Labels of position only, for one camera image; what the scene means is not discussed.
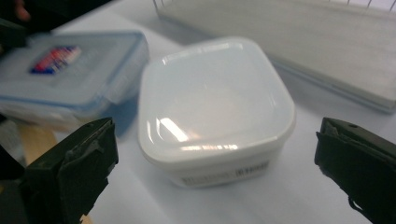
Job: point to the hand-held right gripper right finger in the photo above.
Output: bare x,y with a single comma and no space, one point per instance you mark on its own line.
358,165

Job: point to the clear container with blue-sealed lid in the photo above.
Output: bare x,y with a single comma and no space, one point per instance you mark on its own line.
93,77

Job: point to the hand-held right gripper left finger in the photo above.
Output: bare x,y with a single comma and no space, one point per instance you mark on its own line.
62,186

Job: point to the white plastic container with lid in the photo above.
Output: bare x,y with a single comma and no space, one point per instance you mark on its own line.
214,102

